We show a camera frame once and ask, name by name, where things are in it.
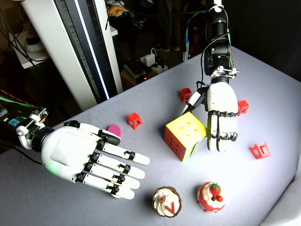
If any Rubik's cube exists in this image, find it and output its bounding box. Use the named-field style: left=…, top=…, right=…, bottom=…
left=164, top=111, right=208, bottom=162

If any magenta round disc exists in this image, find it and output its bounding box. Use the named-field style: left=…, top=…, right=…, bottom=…
left=107, top=124, right=122, bottom=137

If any small red toy stool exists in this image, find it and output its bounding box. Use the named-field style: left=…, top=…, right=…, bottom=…
left=127, top=112, right=143, bottom=130
left=179, top=88, right=192, bottom=103
left=237, top=100, right=250, bottom=114
left=249, top=142, right=271, bottom=160

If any white black lift column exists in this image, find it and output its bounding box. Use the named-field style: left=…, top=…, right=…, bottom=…
left=20, top=0, right=124, bottom=111

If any black box red light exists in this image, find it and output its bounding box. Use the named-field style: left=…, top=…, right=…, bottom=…
left=122, top=63, right=151, bottom=84

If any white shoe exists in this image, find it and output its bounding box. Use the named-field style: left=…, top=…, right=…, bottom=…
left=23, top=22, right=47, bottom=54

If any toy chocolate cupcake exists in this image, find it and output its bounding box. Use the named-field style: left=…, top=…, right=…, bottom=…
left=152, top=186, right=182, bottom=218

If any white power adapter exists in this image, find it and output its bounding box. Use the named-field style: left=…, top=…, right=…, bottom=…
left=143, top=54, right=155, bottom=67

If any white power strip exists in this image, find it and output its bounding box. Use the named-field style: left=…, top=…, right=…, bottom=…
left=150, top=61, right=169, bottom=73

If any grey table cloth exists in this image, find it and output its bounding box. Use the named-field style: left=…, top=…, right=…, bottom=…
left=0, top=46, right=301, bottom=226

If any tan soft toy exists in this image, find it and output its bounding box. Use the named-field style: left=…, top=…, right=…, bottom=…
left=107, top=5, right=129, bottom=17

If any toy strawberry cake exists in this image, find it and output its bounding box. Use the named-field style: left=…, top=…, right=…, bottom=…
left=196, top=181, right=227, bottom=213

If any grey dongle blue plug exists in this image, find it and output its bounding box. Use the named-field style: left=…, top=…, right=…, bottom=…
left=182, top=36, right=191, bottom=62

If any person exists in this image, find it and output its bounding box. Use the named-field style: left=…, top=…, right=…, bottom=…
left=154, top=0, right=183, bottom=52

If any green cable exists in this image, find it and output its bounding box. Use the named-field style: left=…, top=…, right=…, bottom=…
left=184, top=4, right=214, bottom=40

